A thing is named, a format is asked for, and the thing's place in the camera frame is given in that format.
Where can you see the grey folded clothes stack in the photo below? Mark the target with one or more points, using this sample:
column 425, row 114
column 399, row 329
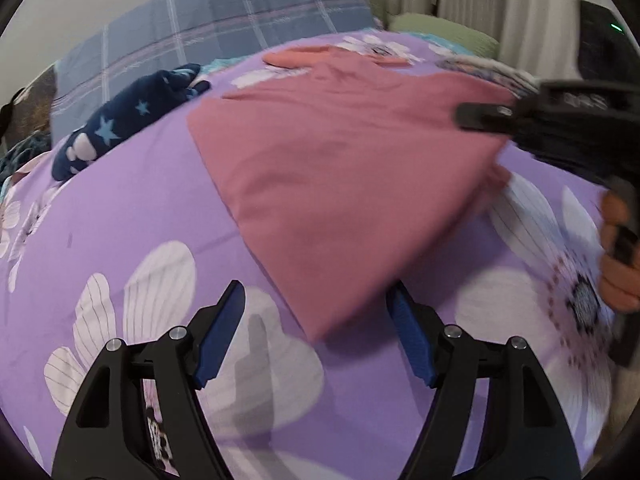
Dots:
column 518, row 82

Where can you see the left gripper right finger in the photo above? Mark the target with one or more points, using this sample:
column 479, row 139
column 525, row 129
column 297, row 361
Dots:
column 525, row 433

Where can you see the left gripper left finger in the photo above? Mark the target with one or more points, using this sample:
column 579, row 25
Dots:
column 106, row 433

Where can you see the purple floral bedspread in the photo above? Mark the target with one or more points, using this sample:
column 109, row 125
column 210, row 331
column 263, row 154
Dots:
column 137, row 242

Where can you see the orange folded garment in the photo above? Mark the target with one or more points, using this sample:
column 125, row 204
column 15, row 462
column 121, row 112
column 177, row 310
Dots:
column 304, row 57

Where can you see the navy star-pattern folded garment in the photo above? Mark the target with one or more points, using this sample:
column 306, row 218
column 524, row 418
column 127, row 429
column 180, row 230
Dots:
column 138, row 106

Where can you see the blue plaid quilt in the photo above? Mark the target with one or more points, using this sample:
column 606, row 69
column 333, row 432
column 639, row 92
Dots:
column 165, row 34

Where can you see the green pillow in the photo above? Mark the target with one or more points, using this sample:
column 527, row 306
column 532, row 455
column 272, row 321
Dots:
column 465, row 38

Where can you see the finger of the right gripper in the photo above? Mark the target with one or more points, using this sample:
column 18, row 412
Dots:
column 516, row 120

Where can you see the brown patterned bedding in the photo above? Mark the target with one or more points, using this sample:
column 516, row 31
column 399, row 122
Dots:
column 28, row 111

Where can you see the pink long-sleeve shirt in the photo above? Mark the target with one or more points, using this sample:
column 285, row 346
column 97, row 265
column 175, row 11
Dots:
column 339, row 178

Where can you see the dark teal knit blanket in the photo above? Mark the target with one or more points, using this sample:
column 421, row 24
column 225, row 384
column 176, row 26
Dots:
column 23, row 159

